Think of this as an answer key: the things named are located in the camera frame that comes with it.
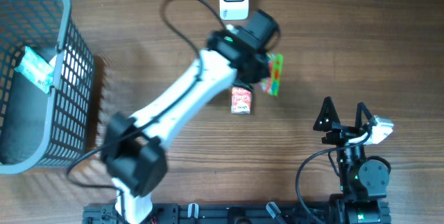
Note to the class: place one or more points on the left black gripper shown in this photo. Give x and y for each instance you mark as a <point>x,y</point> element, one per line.
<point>265,72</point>

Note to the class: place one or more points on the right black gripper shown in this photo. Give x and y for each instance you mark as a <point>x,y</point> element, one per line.
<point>342,133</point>

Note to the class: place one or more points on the Haribo gummy candy bag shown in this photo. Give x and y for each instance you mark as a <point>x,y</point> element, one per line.
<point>271,84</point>

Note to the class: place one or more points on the light blue tissue pack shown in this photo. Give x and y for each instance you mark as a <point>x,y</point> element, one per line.
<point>36,70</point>

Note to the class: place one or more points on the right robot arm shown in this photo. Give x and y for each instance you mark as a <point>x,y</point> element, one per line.
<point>363,179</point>

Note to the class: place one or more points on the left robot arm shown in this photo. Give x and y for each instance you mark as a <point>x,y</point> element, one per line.
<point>135,147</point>

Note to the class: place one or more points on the grey plastic shopping basket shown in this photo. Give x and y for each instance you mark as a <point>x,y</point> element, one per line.
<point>43,129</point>

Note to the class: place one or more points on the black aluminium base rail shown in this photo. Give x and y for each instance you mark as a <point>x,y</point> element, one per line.
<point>243,213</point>

